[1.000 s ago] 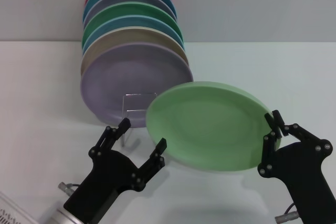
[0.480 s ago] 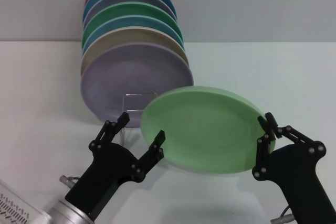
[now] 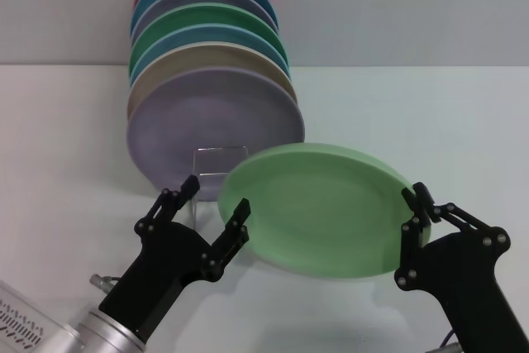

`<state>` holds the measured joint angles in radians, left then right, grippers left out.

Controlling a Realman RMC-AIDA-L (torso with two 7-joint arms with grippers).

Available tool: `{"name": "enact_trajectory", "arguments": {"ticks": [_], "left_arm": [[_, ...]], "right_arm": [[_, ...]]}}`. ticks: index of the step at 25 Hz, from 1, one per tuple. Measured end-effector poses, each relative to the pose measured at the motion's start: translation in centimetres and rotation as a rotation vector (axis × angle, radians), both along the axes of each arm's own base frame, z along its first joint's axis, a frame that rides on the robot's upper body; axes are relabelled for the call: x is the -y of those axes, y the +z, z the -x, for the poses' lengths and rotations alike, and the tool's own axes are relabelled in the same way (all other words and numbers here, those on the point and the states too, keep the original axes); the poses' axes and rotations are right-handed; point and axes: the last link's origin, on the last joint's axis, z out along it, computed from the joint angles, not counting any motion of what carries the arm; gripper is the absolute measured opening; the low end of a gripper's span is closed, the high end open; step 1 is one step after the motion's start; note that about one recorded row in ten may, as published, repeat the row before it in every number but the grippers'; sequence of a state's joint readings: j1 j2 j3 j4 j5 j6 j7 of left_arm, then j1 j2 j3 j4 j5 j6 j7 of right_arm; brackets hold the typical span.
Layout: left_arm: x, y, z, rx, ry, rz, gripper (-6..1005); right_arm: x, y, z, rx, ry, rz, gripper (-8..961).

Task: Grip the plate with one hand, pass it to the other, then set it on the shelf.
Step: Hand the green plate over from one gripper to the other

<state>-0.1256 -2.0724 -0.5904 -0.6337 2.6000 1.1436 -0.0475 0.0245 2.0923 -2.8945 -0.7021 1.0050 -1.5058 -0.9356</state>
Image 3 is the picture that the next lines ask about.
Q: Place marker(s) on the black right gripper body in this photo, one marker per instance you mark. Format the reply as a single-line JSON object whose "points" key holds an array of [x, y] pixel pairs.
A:
{"points": [[467, 287]]}

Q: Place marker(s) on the light blue plate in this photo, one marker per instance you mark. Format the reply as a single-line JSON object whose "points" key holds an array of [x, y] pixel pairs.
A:
{"points": [[182, 36]]}

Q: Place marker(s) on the beige plate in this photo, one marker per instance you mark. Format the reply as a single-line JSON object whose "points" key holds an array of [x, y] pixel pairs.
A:
{"points": [[194, 57]]}

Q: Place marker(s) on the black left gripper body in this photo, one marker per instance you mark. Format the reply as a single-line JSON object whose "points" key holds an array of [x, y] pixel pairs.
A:
{"points": [[161, 270]]}

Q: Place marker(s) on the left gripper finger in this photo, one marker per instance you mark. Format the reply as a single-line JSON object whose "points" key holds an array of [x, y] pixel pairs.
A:
{"points": [[161, 208], [229, 245]]}

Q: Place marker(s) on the lavender plate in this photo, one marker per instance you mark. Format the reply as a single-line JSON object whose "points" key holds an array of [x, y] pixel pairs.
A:
{"points": [[186, 121]]}

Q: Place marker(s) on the white vented wrist camera box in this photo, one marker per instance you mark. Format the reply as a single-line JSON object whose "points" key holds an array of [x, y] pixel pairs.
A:
{"points": [[20, 320]]}

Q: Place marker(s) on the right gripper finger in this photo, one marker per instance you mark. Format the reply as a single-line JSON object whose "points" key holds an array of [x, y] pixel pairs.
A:
{"points": [[409, 249], [467, 225]]}

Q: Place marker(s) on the light green plate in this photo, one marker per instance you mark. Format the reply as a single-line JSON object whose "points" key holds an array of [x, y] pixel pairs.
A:
{"points": [[314, 212]]}

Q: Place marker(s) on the dark green plate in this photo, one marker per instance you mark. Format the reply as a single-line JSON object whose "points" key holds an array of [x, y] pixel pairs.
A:
{"points": [[206, 16]]}

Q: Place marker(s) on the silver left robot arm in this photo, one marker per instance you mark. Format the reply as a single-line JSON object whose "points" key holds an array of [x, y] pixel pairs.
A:
{"points": [[107, 332]]}

